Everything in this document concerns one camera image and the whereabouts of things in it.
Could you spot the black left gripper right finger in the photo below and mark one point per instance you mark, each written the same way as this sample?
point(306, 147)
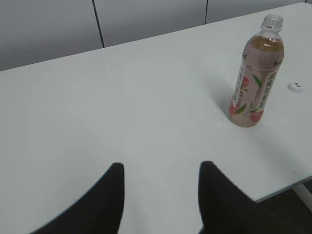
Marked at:
point(225, 209)

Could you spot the pink peach tea bottle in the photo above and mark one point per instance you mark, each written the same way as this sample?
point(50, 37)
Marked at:
point(262, 57)

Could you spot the white table leg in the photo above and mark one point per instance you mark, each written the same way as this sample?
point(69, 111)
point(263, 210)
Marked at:
point(304, 194)

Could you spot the white bottle cap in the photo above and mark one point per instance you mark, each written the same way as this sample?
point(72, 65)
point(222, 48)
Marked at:
point(295, 87)

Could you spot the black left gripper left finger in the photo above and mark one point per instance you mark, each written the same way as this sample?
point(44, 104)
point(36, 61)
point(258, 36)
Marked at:
point(99, 211)

